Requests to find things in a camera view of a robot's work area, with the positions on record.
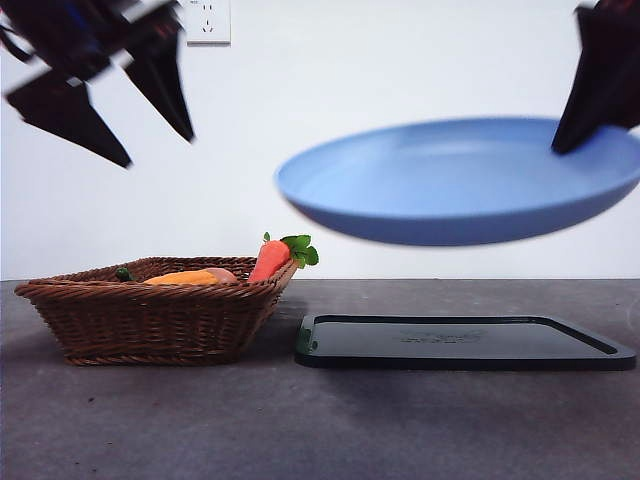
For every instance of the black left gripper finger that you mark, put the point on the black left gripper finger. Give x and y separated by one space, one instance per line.
70 117
162 85

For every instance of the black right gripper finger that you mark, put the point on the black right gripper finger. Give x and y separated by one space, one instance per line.
582 95
627 95

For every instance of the blue round plate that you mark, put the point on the blue round plate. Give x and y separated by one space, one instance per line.
440 190

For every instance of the orange-yellow corn cob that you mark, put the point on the orange-yellow corn cob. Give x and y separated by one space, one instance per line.
182 278

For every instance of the brown wicker basket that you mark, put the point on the brown wicker basket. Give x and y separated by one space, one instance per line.
150 320

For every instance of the small dark green pepper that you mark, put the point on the small dark green pepper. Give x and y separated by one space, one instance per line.
124 274

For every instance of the orange carrot with green leaves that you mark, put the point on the orange carrot with green leaves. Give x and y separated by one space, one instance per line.
270 260

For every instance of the black cutting board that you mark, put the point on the black cutting board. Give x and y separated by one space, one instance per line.
450 345

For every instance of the white wall socket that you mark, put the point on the white wall socket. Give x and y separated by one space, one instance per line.
210 25

